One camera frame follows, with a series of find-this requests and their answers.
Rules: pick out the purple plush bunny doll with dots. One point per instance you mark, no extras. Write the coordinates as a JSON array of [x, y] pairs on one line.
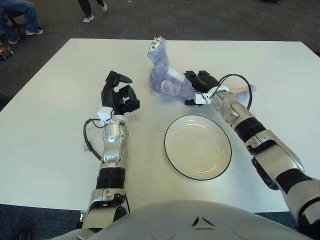
[[162, 75]]

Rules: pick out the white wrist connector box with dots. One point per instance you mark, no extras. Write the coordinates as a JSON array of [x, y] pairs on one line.
[[104, 113], [200, 98]]

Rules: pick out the walking person in black trousers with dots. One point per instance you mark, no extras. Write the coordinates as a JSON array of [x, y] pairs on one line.
[[86, 7]]

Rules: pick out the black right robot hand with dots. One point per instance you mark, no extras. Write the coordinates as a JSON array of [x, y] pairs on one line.
[[206, 82]]

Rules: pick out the grey robot torso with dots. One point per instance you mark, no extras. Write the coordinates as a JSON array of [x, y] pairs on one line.
[[187, 222]]

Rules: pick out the white right wrist connector box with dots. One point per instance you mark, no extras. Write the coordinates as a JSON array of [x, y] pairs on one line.
[[200, 98]]

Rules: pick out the white plate with black rim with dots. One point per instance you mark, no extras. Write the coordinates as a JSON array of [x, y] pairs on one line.
[[197, 147]]

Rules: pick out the yellow black box on floor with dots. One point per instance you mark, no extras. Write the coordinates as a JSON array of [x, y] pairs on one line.
[[6, 52]]

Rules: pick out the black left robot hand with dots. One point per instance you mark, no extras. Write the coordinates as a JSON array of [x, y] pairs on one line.
[[111, 97]]

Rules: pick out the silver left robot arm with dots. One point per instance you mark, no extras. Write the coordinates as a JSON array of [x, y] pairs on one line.
[[112, 140]]

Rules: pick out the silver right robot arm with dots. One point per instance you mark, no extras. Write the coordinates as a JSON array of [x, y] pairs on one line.
[[265, 140]]

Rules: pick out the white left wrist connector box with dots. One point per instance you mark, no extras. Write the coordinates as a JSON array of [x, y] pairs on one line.
[[104, 113]]

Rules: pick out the black chair under seated person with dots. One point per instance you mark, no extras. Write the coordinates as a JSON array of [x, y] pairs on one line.
[[17, 21]]

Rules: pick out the seated person in blue jeans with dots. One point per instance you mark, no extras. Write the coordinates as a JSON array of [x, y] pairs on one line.
[[27, 15]]

